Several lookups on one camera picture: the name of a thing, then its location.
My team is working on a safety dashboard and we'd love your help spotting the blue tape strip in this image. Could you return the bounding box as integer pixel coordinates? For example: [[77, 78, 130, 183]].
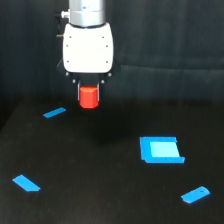
[[43, 107, 66, 118], [13, 175, 40, 192], [181, 186, 210, 204]]

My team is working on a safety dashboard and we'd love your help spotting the blue tape strip front left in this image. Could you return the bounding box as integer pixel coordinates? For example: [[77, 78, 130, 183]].
[[13, 175, 40, 192]]

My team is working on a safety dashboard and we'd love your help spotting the blue tape strip back left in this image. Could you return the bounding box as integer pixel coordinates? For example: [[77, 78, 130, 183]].
[[43, 107, 66, 118]]

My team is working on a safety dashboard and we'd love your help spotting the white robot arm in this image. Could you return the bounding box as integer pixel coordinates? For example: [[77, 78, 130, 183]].
[[55, 0, 120, 109]]

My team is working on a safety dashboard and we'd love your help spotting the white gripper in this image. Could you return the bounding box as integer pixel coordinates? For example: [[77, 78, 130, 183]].
[[57, 23, 121, 102]]

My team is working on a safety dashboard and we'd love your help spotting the red hexagonal block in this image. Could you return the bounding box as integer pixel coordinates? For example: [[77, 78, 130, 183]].
[[79, 86, 98, 109]]

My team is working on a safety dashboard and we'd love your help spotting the blue tape strip front right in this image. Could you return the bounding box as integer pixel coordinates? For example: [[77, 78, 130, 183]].
[[181, 186, 210, 204]]

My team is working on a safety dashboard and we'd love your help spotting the blue square tape frame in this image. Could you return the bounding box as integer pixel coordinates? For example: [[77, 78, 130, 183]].
[[139, 137, 185, 164]]

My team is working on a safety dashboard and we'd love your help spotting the black backdrop curtain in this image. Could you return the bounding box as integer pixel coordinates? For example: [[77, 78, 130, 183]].
[[0, 0, 224, 128]]

